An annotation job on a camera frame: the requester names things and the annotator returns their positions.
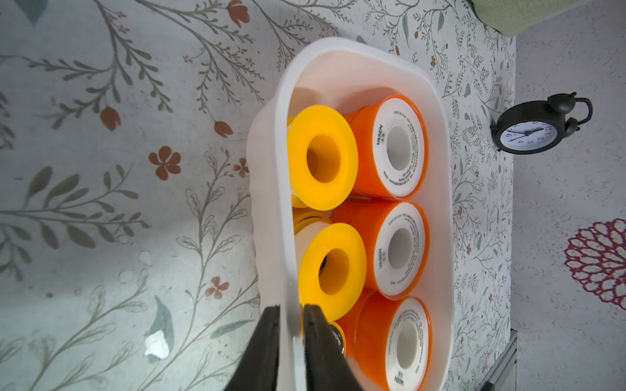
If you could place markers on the white plastic storage box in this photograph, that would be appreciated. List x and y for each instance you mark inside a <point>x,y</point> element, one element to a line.
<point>347,75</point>

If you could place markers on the black alarm clock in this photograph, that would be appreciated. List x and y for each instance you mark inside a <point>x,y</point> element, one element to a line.
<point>537,126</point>

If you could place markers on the black yellow tape roll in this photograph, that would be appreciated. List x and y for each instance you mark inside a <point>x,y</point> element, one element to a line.
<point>339,336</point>

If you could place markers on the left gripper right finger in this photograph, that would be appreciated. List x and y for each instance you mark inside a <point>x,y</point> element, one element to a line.
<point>326,367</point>

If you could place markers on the orange tape roll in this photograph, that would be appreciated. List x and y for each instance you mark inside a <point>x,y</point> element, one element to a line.
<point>393,149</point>
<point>389,340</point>
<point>396,235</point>

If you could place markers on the green pillow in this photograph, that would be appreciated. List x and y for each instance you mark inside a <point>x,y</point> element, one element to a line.
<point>511,17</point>

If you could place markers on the yellow tape roll top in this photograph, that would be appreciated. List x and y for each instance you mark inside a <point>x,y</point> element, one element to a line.
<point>323,158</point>

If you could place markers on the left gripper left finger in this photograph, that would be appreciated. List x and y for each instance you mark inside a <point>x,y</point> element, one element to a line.
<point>259,365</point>

